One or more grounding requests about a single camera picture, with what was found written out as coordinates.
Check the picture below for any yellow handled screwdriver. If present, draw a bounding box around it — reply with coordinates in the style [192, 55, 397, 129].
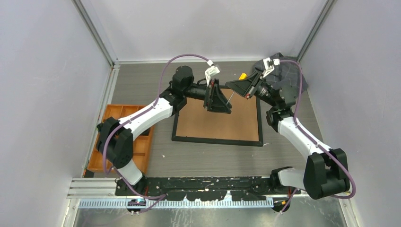
[227, 72, 248, 105]

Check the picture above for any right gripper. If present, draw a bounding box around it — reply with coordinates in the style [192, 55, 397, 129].
[226, 71, 279, 109]

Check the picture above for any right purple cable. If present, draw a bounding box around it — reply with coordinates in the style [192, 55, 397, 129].
[272, 59, 357, 214]

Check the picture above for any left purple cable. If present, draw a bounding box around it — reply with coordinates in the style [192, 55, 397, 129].
[102, 53, 214, 215]

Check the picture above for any grey checked cloth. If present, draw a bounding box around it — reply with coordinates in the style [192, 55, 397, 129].
[252, 52, 308, 93]

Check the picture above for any purple cable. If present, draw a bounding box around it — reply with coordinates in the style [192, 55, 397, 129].
[272, 59, 357, 214]
[102, 53, 214, 215]

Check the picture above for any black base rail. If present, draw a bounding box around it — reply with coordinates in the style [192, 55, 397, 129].
[133, 176, 295, 201]

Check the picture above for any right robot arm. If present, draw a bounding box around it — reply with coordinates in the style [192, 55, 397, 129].
[225, 72, 355, 200]

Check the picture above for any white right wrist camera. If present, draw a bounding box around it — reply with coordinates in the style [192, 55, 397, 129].
[262, 57, 280, 78]

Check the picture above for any black picture frame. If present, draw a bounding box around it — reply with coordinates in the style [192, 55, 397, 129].
[171, 87, 264, 147]

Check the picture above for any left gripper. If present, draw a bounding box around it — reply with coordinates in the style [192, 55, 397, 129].
[184, 79, 232, 114]

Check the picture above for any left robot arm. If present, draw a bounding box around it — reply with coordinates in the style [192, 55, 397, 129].
[96, 65, 232, 196]

